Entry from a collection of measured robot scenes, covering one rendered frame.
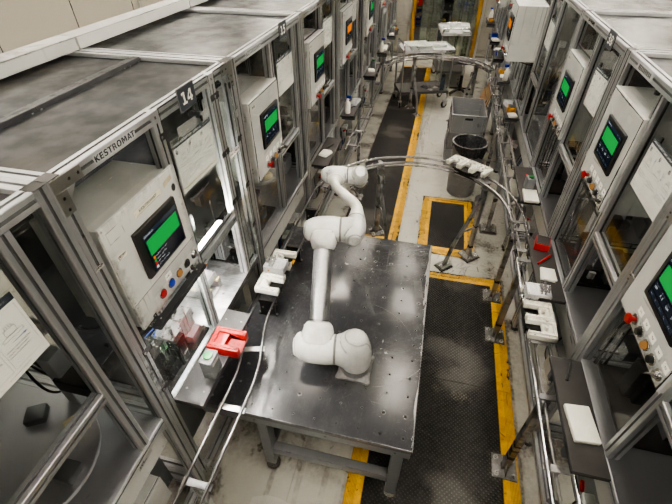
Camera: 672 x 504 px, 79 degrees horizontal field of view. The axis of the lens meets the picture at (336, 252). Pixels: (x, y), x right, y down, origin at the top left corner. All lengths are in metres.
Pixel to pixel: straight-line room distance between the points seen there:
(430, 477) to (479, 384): 0.75
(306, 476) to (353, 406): 0.73
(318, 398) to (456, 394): 1.20
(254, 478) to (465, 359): 1.64
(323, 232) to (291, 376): 0.77
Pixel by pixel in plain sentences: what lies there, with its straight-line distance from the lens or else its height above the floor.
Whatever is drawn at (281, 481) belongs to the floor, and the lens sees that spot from 2.74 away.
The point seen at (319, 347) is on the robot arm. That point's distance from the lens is 2.06.
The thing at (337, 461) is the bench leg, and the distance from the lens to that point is 2.50.
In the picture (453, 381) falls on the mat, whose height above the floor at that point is 0.01.
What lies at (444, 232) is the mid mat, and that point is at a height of 0.01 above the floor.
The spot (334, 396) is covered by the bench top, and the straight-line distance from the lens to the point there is 2.17.
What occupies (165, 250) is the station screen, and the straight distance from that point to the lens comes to 1.63.
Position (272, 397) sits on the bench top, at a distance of 2.19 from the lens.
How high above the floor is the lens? 2.56
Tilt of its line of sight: 41 degrees down
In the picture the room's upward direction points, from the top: straight up
